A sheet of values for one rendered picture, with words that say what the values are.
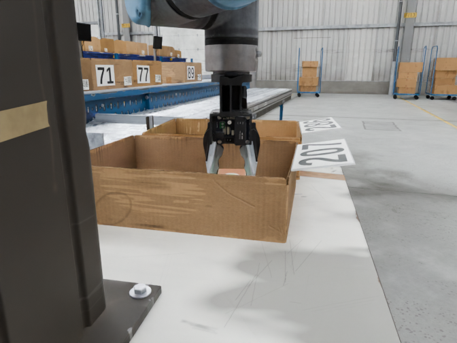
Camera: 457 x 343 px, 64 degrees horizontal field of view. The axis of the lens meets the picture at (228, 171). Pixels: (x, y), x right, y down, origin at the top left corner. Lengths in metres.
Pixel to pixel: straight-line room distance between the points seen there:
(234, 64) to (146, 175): 0.22
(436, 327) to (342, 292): 1.36
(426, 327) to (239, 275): 1.37
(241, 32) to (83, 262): 0.41
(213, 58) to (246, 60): 0.05
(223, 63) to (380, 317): 0.42
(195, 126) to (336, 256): 0.73
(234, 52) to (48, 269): 0.42
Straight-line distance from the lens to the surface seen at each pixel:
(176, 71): 3.12
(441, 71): 14.23
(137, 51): 11.46
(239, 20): 0.62
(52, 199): 0.32
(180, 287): 0.46
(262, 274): 0.48
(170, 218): 0.59
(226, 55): 0.61
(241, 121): 0.61
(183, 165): 0.86
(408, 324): 1.77
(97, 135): 1.21
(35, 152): 0.30
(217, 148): 0.68
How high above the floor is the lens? 1.00
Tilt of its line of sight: 16 degrees down
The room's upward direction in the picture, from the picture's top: straight up
